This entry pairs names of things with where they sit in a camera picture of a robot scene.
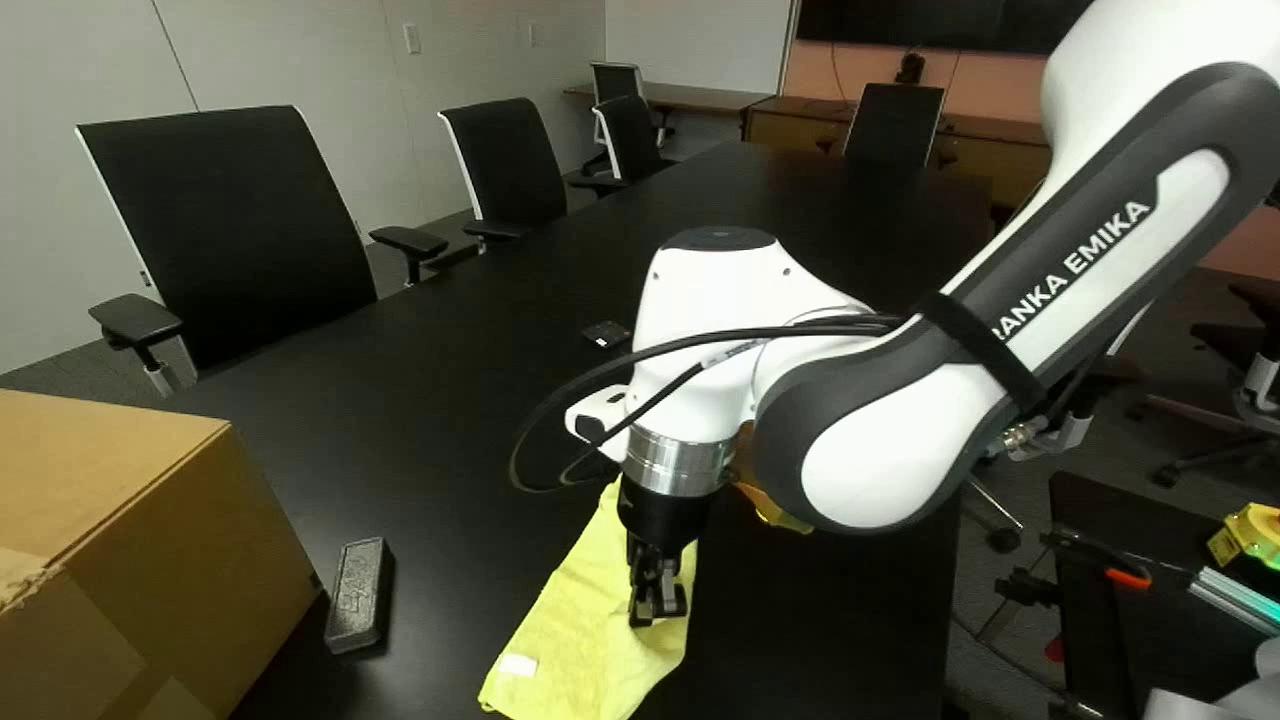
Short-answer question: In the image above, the small black adapter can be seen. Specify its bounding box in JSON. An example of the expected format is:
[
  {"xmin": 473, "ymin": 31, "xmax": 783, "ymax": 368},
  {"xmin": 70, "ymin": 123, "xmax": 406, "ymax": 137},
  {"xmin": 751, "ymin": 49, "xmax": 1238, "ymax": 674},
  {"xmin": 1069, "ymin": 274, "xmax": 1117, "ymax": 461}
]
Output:
[{"xmin": 584, "ymin": 319, "xmax": 631, "ymax": 350}]

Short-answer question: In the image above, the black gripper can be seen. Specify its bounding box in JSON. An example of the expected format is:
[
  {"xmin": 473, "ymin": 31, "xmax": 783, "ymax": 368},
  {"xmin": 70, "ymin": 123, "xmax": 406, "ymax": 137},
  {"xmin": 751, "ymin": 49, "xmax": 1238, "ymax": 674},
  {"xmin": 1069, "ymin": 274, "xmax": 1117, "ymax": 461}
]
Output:
[{"xmin": 615, "ymin": 479, "xmax": 711, "ymax": 629}]

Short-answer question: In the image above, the wall television screen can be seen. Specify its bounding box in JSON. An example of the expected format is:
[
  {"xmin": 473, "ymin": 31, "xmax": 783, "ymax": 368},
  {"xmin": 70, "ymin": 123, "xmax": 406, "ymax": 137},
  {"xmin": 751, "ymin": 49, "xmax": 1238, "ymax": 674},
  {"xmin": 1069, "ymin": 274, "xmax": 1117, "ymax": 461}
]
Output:
[{"xmin": 795, "ymin": 0, "xmax": 1092, "ymax": 54}]

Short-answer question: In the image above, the wooden sideboard cabinet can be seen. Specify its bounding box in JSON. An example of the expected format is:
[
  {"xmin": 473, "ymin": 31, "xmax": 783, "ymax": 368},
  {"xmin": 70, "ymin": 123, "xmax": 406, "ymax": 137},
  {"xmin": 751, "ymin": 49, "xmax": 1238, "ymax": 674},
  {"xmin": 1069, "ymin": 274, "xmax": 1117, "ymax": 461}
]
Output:
[{"xmin": 738, "ymin": 90, "xmax": 1054, "ymax": 204}]

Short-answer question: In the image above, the black office chair near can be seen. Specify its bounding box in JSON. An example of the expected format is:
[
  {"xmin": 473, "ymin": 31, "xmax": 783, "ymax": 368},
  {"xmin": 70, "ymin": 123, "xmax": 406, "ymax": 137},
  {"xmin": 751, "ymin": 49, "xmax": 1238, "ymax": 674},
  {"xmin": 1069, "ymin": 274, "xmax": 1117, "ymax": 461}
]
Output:
[{"xmin": 81, "ymin": 104, "xmax": 374, "ymax": 395}]

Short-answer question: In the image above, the yellow cloth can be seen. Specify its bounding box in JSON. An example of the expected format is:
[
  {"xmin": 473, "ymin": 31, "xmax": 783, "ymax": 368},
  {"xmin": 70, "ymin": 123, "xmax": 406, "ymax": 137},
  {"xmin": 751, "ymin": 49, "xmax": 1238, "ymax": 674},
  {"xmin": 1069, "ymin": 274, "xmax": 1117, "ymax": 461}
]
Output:
[{"xmin": 477, "ymin": 485, "xmax": 692, "ymax": 720}]

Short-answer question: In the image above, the black remote control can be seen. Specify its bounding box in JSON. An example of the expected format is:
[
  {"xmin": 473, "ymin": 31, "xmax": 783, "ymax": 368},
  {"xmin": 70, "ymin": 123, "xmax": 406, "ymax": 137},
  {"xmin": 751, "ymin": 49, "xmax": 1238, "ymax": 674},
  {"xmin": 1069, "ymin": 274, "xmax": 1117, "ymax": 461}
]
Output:
[{"xmin": 325, "ymin": 537, "xmax": 387, "ymax": 652}]

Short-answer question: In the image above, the black office chair far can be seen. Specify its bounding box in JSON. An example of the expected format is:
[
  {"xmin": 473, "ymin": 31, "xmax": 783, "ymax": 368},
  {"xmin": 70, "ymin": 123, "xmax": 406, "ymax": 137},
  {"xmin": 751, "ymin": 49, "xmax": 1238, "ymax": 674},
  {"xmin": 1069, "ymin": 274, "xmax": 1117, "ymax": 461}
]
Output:
[{"xmin": 572, "ymin": 63, "xmax": 663, "ymax": 197}]

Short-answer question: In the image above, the black office chair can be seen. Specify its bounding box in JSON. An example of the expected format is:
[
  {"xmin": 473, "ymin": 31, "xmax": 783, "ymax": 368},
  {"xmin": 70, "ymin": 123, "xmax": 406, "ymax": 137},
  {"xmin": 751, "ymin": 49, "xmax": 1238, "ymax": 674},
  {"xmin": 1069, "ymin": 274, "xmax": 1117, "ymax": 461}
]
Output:
[
  {"xmin": 440, "ymin": 96, "xmax": 566, "ymax": 249},
  {"xmin": 572, "ymin": 63, "xmax": 663, "ymax": 197},
  {"xmin": 81, "ymin": 104, "xmax": 374, "ymax": 395}
]

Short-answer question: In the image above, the cardboard box on table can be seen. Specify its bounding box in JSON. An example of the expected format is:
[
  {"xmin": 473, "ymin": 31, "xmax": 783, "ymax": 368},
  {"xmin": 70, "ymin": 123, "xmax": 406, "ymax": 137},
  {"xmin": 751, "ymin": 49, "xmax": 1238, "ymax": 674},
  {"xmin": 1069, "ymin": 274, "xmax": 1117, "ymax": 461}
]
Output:
[{"xmin": 0, "ymin": 392, "xmax": 321, "ymax": 720}]

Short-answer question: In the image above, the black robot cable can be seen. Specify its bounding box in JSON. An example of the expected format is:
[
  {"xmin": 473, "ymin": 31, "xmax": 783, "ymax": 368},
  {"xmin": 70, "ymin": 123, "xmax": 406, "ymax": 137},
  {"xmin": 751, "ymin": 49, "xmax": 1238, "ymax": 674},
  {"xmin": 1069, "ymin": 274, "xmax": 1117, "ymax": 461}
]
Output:
[{"xmin": 505, "ymin": 313, "xmax": 923, "ymax": 501}]

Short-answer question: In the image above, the black chair at table end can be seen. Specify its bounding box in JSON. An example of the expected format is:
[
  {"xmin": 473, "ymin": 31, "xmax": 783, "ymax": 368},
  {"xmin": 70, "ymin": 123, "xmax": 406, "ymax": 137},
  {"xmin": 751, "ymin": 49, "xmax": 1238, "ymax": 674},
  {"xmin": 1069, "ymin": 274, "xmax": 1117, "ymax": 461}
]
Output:
[{"xmin": 842, "ymin": 51, "xmax": 945, "ymax": 168}]

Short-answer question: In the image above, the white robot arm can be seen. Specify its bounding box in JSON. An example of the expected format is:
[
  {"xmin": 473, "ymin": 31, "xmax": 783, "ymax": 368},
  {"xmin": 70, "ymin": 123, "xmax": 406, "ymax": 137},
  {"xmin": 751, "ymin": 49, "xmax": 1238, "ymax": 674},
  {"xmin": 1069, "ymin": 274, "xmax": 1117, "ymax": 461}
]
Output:
[{"xmin": 565, "ymin": 0, "xmax": 1280, "ymax": 629}]

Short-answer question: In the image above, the black equipment cart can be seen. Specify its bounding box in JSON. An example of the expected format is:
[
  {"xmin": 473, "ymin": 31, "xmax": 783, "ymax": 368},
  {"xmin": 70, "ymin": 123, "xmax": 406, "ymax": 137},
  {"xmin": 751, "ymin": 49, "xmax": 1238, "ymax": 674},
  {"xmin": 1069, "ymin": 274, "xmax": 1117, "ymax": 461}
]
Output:
[{"xmin": 1049, "ymin": 470, "xmax": 1277, "ymax": 720}]

